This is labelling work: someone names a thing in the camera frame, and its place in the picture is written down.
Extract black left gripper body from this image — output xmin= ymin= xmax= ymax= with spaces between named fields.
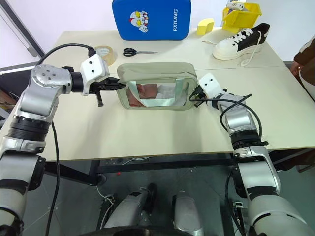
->
xmin=88 ymin=80 xmax=111 ymax=107

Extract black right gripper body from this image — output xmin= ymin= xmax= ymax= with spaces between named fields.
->
xmin=192 ymin=85 xmax=207 ymax=108

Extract beige transparent zipper pouch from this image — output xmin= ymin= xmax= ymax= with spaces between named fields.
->
xmin=116 ymin=62 xmax=199 ymax=111

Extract pink doll inside pouch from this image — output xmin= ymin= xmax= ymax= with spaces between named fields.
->
xmin=127 ymin=83 xmax=160 ymax=108

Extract bystander bare hand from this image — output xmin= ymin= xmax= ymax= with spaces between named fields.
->
xmin=291 ymin=60 xmax=302 ymax=76

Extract clear packing tape roll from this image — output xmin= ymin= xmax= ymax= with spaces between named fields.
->
xmin=94 ymin=45 xmax=118 ymax=66

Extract white and brown sneaker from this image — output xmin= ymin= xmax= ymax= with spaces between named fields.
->
xmin=202 ymin=23 xmax=271 ymax=67

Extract yellow foam block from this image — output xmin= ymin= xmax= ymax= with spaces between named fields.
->
xmin=196 ymin=18 xmax=215 ymax=36

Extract blue cartoon print case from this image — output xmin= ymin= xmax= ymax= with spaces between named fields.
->
xmin=112 ymin=0 xmax=191 ymax=41

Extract yellow plastic bin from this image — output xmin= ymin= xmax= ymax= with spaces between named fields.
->
xmin=222 ymin=3 xmax=262 ymax=33

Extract white device in bin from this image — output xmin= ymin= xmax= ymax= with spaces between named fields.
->
xmin=226 ymin=1 xmax=246 ymax=11

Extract person's arm brown sleeve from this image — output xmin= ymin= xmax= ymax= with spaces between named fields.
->
xmin=292 ymin=35 xmax=315 ymax=104

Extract silver right robot thigh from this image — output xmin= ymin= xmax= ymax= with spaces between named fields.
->
xmin=171 ymin=188 xmax=205 ymax=236

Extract silver robot thigh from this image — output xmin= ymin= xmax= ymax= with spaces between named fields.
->
xmin=104 ymin=183 xmax=158 ymax=236
xmin=171 ymin=188 xmax=205 ymax=236

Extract silver left robot thigh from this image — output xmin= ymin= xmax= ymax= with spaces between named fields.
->
xmin=104 ymin=183 xmax=158 ymax=236

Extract dark rounded robot torso edge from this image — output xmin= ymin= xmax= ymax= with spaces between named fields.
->
xmin=80 ymin=226 xmax=197 ymax=236

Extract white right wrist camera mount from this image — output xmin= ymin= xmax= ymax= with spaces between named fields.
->
xmin=198 ymin=72 xmax=227 ymax=99

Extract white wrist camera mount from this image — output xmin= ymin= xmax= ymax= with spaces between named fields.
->
xmin=80 ymin=54 xmax=111 ymax=96
xmin=198 ymin=72 xmax=227 ymax=99

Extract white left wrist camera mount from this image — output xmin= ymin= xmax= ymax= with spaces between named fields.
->
xmin=80 ymin=54 xmax=111 ymax=96

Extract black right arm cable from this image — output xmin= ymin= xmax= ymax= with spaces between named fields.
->
xmin=188 ymin=92 xmax=263 ymax=145

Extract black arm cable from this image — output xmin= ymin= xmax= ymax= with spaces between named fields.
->
xmin=188 ymin=92 xmax=263 ymax=145
xmin=36 ymin=43 xmax=97 ymax=236

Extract black handled scissors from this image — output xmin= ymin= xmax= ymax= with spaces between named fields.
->
xmin=123 ymin=47 xmax=158 ymax=58

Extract thin white wire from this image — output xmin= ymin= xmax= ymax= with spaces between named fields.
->
xmin=95 ymin=155 xmax=151 ymax=206

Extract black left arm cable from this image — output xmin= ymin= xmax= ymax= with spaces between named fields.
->
xmin=36 ymin=43 xmax=97 ymax=236

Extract black table frame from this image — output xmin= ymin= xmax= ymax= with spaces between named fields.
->
xmin=43 ymin=147 xmax=315 ymax=187

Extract grey metal post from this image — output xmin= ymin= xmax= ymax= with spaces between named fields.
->
xmin=0 ymin=0 xmax=46 ymax=59

